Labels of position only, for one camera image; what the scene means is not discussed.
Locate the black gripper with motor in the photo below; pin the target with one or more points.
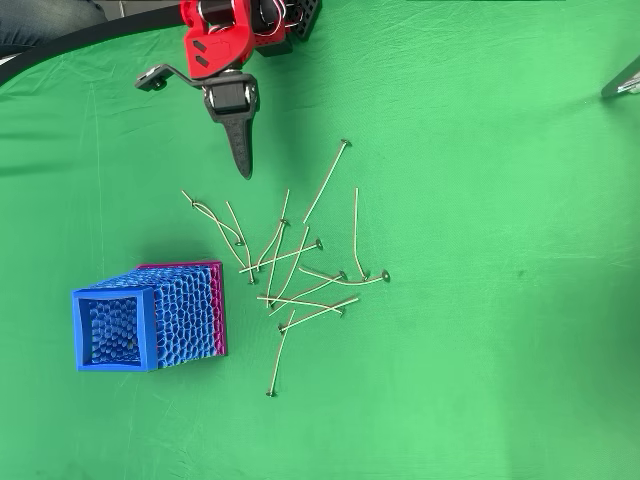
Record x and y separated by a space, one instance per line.
230 100

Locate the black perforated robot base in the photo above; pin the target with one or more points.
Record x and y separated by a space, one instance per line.
306 20

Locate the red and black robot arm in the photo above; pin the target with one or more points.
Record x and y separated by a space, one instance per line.
215 50

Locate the candle wick with metal base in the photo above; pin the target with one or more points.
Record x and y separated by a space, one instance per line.
271 303
270 394
251 281
341 312
238 243
318 244
384 274
364 274
285 221
342 274
258 266
281 328
186 195
345 143

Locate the blue and magenta mesh basket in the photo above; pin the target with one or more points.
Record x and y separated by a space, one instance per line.
185 310

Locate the black cloth rim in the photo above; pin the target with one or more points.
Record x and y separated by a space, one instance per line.
100 31

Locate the blue jeans leg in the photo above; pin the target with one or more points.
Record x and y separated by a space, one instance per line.
40 20

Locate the green cloth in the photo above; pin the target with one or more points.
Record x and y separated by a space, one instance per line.
450 350

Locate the silver metal stand pole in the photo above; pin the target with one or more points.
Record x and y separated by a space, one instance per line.
625 82

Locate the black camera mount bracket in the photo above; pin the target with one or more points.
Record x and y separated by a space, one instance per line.
192 81

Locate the small camera board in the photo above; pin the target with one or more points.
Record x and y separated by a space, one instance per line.
150 79

